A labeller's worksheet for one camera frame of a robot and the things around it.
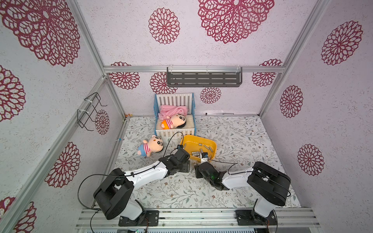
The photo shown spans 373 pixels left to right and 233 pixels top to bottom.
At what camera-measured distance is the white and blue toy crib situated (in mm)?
1025

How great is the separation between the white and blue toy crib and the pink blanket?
0.01m

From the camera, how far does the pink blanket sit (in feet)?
3.56

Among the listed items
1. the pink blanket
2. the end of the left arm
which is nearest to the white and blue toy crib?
the pink blanket

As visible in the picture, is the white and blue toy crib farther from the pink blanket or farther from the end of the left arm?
the end of the left arm
